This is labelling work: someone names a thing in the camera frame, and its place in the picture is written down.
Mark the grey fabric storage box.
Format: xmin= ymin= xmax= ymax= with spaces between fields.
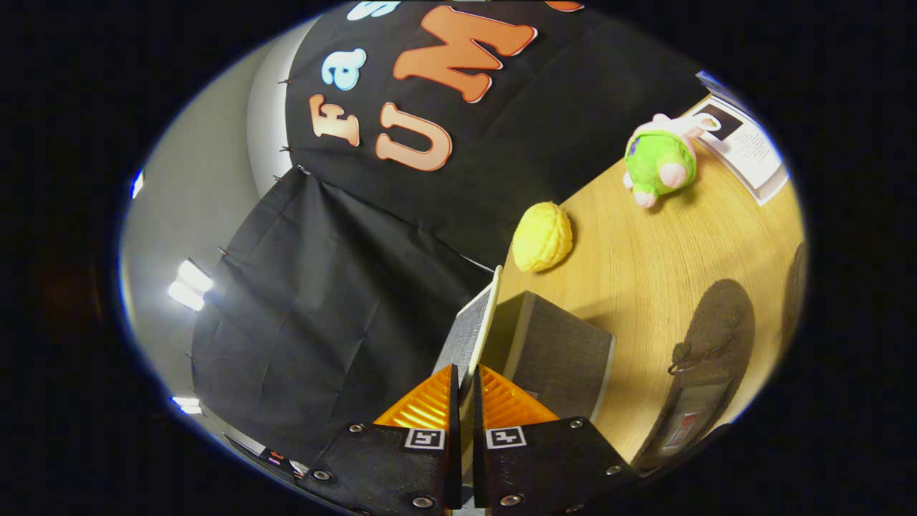
xmin=433 ymin=264 xmax=617 ymax=425

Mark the black backdrop cloth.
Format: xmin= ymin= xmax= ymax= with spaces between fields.
xmin=190 ymin=0 xmax=717 ymax=467

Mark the brown fuzzy shoe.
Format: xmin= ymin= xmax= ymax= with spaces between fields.
xmin=782 ymin=242 xmax=809 ymax=338
xmin=632 ymin=278 xmax=757 ymax=472

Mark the green and pink plush toy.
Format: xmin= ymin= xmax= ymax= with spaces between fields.
xmin=622 ymin=113 xmax=721 ymax=210

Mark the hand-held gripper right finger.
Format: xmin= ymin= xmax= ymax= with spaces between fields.
xmin=471 ymin=363 xmax=640 ymax=514

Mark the white book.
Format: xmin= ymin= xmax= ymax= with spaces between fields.
xmin=691 ymin=97 xmax=789 ymax=207

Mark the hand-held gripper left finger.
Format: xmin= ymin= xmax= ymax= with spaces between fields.
xmin=296 ymin=363 xmax=464 ymax=512

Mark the blue book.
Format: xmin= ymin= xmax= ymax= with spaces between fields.
xmin=696 ymin=70 xmax=753 ymax=115

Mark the yellow plush bun toy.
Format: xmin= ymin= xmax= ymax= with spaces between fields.
xmin=512 ymin=201 xmax=574 ymax=273

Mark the row of small cloth clips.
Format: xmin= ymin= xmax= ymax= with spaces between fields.
xmin=276 ymin=77 xmax=310 ymax=180

